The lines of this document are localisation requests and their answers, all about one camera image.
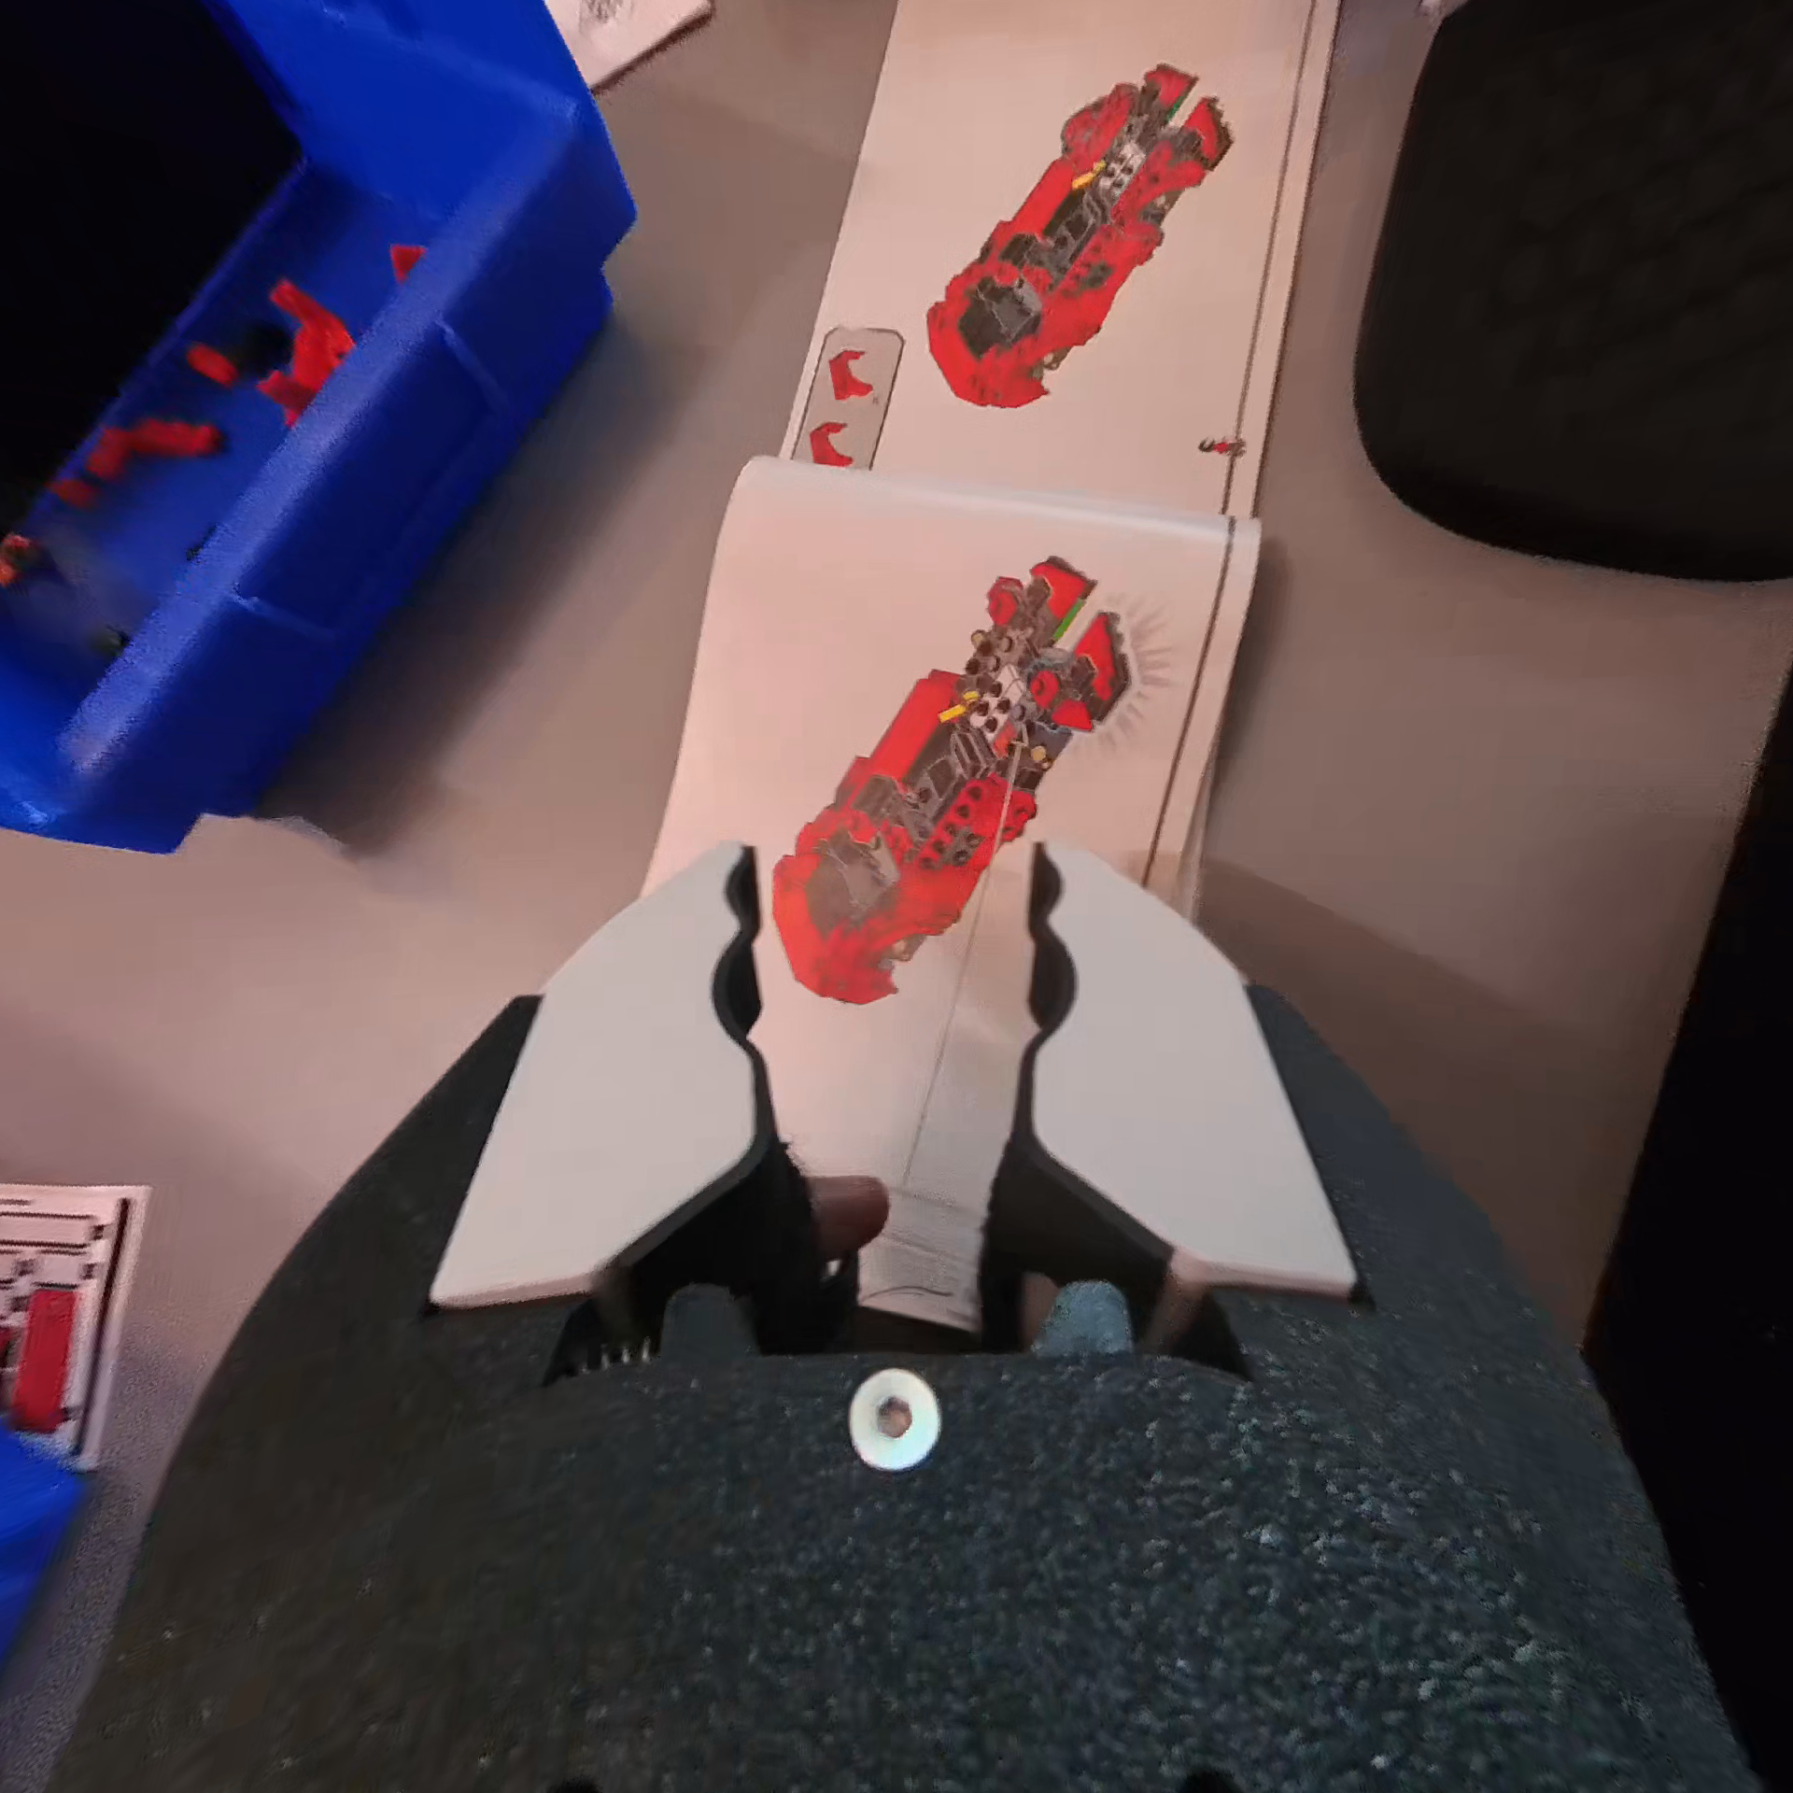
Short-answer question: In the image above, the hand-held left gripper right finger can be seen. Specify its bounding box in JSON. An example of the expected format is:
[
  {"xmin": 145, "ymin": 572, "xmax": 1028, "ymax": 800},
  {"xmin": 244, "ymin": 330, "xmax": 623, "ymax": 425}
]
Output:
[{"xmin": 986, "ymin": 837, "xmax": 1360, "ymax": 1310}]

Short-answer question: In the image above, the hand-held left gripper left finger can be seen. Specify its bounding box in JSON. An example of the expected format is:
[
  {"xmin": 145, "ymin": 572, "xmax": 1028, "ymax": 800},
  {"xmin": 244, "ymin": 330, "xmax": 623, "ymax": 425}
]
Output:
[{"xmin": 425, "ymin": 837, "xmax": 778, "ymax": 1310}]

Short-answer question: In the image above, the brick model instruction booklet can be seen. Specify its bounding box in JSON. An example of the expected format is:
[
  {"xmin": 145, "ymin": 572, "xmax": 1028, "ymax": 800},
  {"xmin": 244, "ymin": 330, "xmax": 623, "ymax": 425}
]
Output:
[{"xmin": 635, "ymin": 0, "xmax": 1346, "ymax": 1332}]

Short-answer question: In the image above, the printed sticker sheet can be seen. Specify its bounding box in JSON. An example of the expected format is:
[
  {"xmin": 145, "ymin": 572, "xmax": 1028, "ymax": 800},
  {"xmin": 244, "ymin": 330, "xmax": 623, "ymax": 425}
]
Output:
[{"xmin": 0, "ymin": 1183, "xmax": 153, "ymax": 1471}]

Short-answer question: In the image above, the blue plastic bin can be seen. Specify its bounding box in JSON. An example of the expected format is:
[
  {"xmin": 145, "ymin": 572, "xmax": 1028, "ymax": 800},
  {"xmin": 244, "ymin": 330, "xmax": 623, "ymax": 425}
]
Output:
[
  {"xmin": 0, "ymin": 0, "xmax": 638, "ymax": 856},
  {"xmin": 0, "ymin": 1427, "xmax": 89, "ymax": 1670}
]

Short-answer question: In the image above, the black bumpy seat cushion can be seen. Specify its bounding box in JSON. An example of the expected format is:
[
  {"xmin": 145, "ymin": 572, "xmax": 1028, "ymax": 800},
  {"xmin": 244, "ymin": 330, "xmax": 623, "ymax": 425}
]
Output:
[{"xmin": 1350, "ymin": 0, "xmax": 1793, "ymax": 582}]

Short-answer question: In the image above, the white crumpled paper sheet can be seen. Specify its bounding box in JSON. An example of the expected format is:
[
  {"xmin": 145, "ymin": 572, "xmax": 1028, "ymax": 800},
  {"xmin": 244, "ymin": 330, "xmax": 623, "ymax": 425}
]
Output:
[{"xmin": 538, "ymin": 0, "xmax": 717, "ymax": 91}]

